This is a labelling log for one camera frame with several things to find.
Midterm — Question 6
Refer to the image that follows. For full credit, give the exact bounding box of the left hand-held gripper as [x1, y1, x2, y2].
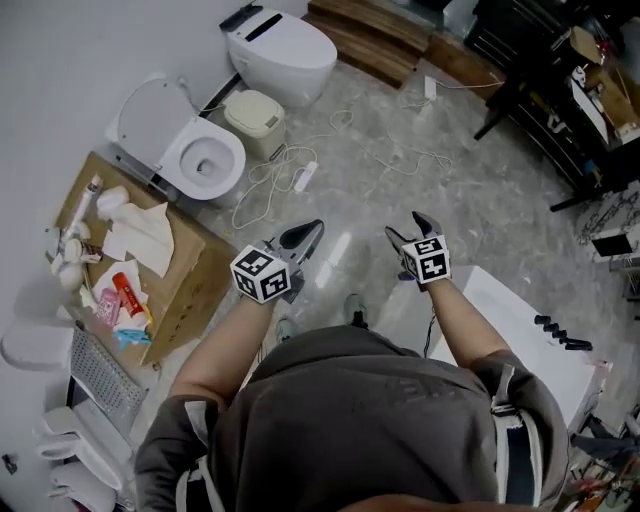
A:
[229, 218, 326, 305]

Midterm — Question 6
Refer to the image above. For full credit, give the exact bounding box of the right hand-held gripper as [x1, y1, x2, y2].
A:
[383, 210, 452, 293]

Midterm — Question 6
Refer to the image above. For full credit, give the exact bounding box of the white bathtub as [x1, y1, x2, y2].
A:
[372, 264, 610, 434]

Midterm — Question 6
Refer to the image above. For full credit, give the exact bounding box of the red bottle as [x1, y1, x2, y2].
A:
[111, 271, 153, 321]

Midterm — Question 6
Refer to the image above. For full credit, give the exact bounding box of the person's right forearm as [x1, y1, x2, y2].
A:
[426, 278, 512, 374]

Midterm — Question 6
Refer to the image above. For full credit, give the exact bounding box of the person's left forearm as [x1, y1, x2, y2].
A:
[168, 293, 277, 407]

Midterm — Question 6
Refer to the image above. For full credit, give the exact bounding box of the white power strip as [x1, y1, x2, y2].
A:
[292, 160, 320, 196]

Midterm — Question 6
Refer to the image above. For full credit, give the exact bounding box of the person's right shoe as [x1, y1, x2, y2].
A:
[343, 293, 371, 331]

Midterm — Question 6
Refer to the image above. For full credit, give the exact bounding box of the person's shoe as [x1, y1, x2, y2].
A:
[273, 316, 301, 346]
[343, 293, 371, 331]

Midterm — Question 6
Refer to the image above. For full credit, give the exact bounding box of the person's left shoe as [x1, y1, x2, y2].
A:
[273, 316, 301, 346]

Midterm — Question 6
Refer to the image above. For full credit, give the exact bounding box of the beige trash bin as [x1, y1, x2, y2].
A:
[222, 89, 288, 162]

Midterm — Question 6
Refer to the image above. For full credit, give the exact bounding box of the cardboard box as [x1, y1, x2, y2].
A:
[53, 151, 242, 367]

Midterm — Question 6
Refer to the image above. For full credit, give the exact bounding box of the white open-lid toilet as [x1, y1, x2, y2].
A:
[103, 73, 247, 202]

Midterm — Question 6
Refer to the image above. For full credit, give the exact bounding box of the white tissue paper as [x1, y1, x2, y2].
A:
[95, 185, 176, 279]

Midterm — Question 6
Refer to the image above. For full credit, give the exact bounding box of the white closed-lid toilet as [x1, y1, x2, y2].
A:
[218, 3, 339, 109]

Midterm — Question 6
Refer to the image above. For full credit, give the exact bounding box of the black shelving rack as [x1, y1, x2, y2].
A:
[463, 0, 640, 214]

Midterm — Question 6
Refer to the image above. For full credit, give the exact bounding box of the person's grey shirt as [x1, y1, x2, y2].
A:
[133, 324, 572, 512]

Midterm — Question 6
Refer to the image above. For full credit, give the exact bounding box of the marble patterned slab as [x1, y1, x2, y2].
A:
[573, 179, 640, 264]

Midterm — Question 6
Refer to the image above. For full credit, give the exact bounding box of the wooden step platform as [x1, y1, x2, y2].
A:
[301, 0, 432, 91]

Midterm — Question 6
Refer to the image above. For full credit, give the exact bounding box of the blue clip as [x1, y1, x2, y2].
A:
[111, 326, 153, 351]

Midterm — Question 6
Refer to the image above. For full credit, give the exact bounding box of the pink packet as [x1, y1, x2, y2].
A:
[96, 286, 121, 328]

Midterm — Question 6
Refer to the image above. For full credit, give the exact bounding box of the tall white tube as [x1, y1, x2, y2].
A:
[69, 174, 105, 241]

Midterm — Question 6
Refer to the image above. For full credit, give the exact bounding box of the white perforated basket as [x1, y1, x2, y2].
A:
[68, 327, 149, 429]

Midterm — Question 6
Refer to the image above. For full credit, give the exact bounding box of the white rounded basin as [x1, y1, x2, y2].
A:
[0, 319, 77, 374]

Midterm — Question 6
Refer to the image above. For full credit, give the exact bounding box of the black ribbed handle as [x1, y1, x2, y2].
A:
[532, 313, 595, 353]

